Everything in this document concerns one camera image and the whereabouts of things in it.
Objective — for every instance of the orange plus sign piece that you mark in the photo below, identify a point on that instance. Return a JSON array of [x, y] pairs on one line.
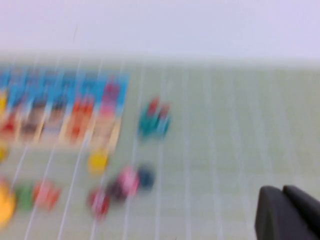
[[77, 128]]

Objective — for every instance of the red triangle piece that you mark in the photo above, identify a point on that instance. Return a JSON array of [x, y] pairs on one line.
[[7, 126]]

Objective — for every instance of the brown star piece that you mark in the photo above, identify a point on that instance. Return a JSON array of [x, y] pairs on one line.
[[28, 127]]

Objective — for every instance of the orange wooden fish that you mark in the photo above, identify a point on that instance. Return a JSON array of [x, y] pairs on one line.
[[46, 195]]

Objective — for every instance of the yellow notched sign piece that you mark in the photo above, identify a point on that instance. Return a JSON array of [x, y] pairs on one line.
[[2, 153]]

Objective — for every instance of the red minus bar piece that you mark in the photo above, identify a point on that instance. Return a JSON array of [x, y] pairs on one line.
[[111, 87]]

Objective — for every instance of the yellow number six piece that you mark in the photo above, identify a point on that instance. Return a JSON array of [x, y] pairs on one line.
[[2, 102]]

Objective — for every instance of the red wooden fish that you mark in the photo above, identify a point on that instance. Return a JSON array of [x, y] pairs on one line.
[[98, 202]]

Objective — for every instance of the wooden number shape puzzle board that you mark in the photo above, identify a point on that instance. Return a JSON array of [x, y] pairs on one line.
[[57, 85]]

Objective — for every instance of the green number three piece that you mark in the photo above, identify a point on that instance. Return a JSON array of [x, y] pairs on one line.
[[24, 197]]

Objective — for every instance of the yellow pentagon piece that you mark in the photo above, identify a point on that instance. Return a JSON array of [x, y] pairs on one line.
[[97, 160]]

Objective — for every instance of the red number seven piece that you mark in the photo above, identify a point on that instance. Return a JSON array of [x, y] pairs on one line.
[[158, 106]]

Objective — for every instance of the pink wooden fish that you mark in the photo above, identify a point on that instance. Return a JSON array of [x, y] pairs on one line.
[[128, 180]]

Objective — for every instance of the dark blue number piece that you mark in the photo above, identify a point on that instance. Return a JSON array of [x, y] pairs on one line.
[[146, 177]]

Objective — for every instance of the teal number four piece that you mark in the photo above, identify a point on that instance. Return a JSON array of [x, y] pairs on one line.
[[150, 132]]

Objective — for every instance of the pink greater-than sign piece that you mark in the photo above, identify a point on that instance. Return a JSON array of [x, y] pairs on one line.
[[110, 108]]

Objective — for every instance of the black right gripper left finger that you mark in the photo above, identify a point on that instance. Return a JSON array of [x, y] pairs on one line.
[[275, 217]]

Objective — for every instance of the yellow rubber duck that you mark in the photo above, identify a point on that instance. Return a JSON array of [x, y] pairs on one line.
[[5, 203]]

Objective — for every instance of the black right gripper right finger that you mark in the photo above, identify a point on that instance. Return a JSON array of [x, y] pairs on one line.
[[306, 210]]

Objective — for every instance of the brown number eight piece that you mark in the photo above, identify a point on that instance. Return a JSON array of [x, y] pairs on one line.
[[115, 191]]

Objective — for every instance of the orange number ten piece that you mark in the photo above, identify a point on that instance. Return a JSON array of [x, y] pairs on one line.
[[81, 106]]

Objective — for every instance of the green checked table mat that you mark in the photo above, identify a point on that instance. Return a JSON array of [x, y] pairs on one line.
[[225, 125]]

